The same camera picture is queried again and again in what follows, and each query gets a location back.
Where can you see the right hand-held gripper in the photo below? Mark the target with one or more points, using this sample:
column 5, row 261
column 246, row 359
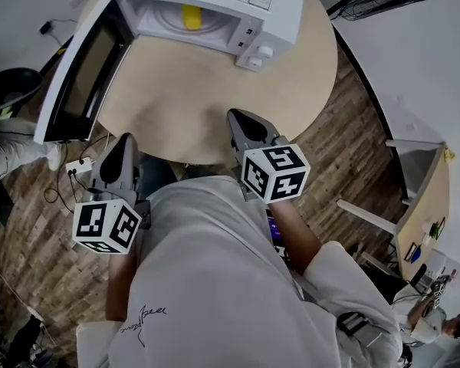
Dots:
column 276, row 171

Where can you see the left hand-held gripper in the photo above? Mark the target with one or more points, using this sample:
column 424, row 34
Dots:
column 99, row 222

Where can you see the white microwave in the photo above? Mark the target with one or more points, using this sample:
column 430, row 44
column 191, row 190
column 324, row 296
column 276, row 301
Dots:
column 276, row 6

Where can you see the yellow corn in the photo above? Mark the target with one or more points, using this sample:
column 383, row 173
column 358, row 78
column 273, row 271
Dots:
column 192, row 17

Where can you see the person's right forearm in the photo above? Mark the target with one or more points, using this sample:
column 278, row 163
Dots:
column 295, row 236

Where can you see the person's left forearm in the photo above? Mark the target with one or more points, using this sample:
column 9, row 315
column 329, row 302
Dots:
column 119, row 282

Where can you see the white power strip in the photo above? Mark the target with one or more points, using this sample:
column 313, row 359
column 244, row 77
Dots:
column 79, row 166

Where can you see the purple screen device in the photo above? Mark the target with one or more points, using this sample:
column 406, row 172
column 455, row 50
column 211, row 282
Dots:
column 275, row 230

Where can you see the black office chair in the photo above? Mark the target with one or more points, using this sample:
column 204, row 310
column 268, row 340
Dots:
column 11, row 86

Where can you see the person's white shirt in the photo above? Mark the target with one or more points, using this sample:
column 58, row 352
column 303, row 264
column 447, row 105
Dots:
column 214, row 282

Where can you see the black power adapter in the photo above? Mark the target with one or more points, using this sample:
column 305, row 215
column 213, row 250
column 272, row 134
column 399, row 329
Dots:
column 45, row 27

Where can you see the white stool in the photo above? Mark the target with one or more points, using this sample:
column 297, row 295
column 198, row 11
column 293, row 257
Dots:
column 94, row 343

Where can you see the wooden side desk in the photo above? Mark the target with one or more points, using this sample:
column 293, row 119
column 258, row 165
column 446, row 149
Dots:
column 425, row 205

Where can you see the yellow object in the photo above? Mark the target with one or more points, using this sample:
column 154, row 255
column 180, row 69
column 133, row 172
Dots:
column 449, row 153

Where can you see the black equipment pile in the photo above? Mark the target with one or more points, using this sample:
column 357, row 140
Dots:
column 23, row 343

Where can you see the blue round object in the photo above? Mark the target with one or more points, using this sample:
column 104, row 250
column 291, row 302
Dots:
column 414, row 253

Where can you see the white box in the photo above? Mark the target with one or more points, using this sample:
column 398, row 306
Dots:
column 446, row 265

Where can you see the green black frame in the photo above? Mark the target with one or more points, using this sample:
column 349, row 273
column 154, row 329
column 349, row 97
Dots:
column 437, row 228

